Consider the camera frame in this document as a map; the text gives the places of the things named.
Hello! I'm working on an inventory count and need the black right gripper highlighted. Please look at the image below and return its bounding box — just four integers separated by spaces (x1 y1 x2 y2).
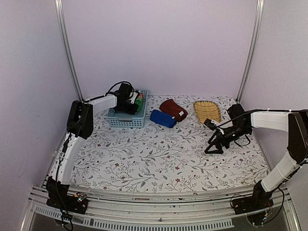
205 123 250 154

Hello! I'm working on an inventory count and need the green towel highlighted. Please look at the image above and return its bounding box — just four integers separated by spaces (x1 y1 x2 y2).
134 97 143 112

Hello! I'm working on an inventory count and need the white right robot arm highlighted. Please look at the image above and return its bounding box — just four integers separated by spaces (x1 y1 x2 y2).
204 104 308 210

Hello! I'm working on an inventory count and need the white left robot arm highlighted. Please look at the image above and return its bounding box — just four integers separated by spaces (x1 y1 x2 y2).
46 81 140 209

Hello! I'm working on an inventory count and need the light blue plastic basket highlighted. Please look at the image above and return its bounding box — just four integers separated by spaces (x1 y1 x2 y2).
107 90 148 128

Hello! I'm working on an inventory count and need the blue rolled towel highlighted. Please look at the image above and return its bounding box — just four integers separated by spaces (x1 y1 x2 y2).
150 110 177 128

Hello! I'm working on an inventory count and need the yellow woven bamboo tray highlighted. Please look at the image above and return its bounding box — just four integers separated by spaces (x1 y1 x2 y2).
193 101 222 124

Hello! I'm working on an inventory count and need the brown rolled towel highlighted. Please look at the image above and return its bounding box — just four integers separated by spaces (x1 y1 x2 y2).
159 99 188 122

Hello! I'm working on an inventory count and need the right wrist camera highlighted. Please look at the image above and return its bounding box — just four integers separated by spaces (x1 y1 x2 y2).
204 118 219 130

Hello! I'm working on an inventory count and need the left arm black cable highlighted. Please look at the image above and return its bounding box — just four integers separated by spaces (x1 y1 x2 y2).
54 81 134 217

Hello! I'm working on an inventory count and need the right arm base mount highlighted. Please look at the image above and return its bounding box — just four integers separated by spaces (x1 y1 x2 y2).
231 182 273 215

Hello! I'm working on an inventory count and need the aluminium front rail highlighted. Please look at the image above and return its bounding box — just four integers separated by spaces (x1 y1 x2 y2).
20 185 301 231

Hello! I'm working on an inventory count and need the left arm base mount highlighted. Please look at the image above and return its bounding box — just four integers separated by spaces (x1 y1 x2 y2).
46 177 89 215

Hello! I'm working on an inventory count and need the right aluminium frame post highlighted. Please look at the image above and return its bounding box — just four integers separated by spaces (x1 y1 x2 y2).
236 0 265 103

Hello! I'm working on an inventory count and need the aluminium frame post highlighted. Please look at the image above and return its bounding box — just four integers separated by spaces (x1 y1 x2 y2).
236 0 265 103
54 0 84 101

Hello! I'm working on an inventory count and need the left aluminium frame post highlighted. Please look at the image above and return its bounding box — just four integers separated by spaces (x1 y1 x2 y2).
54 0 84 101

